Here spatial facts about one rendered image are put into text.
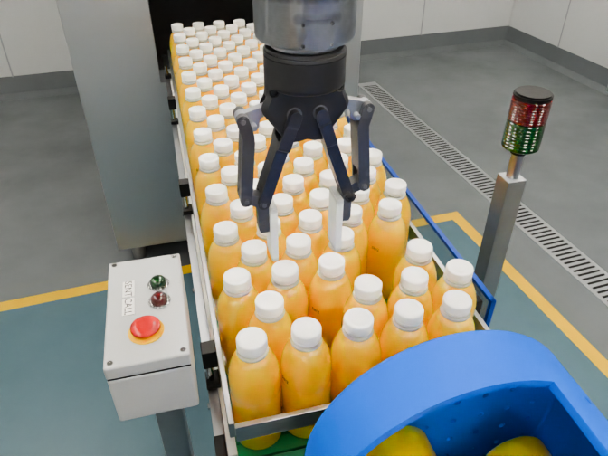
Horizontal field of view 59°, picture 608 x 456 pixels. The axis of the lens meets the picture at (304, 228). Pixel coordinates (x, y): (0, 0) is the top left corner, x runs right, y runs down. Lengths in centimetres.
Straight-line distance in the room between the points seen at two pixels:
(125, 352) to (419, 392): 36
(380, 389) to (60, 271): 232
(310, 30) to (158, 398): 48
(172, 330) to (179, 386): 7
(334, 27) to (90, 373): 189
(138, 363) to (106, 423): 137
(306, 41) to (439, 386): 30
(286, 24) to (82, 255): 238
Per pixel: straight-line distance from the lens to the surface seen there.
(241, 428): 75
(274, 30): 47
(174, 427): 91
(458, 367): 49
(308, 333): 69
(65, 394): 217
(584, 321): 252
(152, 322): 70
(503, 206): 106
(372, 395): 49
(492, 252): 112
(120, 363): 68
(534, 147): 101
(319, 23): 46
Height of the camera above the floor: 159
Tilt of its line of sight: 35 degrees down
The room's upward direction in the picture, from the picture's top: straight up
